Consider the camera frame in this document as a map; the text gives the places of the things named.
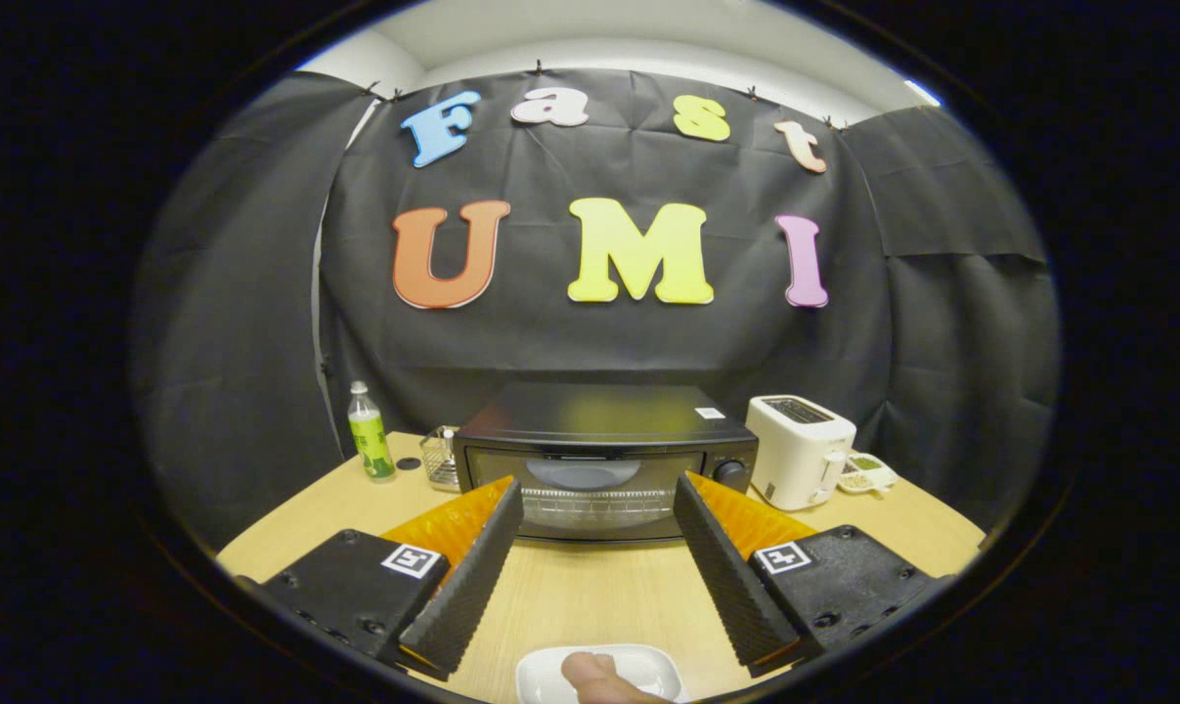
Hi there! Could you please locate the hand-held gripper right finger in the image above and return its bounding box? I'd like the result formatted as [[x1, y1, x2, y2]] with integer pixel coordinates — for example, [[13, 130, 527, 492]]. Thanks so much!
[[674, 472, 947, 679]]

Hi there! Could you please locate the wire mesh basket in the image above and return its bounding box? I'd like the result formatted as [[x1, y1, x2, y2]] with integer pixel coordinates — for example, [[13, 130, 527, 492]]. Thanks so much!
[[419, 425, 461, 493]]

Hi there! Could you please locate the white divided snack dish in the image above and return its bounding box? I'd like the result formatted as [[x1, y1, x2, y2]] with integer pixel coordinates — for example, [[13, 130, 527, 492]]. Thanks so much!
[[837, 452, 898, 495]]

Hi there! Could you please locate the white plate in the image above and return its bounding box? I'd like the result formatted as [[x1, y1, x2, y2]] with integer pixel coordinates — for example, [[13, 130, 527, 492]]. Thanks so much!
[[515, 643, 688, 704]]

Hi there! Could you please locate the white pop-up toaster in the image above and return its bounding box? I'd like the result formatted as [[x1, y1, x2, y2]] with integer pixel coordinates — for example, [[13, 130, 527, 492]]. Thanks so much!
[[745, 395, 857, 512]]

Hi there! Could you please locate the black toaster oven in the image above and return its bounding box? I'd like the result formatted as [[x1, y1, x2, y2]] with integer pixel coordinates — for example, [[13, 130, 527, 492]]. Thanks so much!
[[452, 382, 760, 544]]

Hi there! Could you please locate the green label plastic bottle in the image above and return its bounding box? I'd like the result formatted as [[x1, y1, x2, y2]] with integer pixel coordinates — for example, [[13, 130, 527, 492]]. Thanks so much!
[[347, 380, 396, 482]]

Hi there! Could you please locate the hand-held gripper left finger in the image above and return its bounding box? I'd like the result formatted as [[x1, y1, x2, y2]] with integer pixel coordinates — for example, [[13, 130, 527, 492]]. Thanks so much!
[[257, 476, 525, 682]]

